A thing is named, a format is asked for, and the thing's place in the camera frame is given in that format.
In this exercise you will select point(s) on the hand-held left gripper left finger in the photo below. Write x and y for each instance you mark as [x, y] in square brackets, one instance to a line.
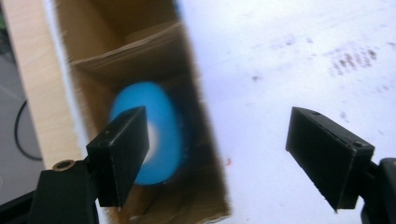
[120, 155]

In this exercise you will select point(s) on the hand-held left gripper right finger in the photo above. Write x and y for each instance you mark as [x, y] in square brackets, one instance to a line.
[330, 158]

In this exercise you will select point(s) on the blue bottle with white cap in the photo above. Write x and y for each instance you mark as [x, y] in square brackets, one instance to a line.
[165, 130]

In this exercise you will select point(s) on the blue cardboard box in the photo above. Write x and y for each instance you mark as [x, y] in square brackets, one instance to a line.
[124, 56]

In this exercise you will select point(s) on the white table mat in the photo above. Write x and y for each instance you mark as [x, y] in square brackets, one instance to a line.
[280, 62]

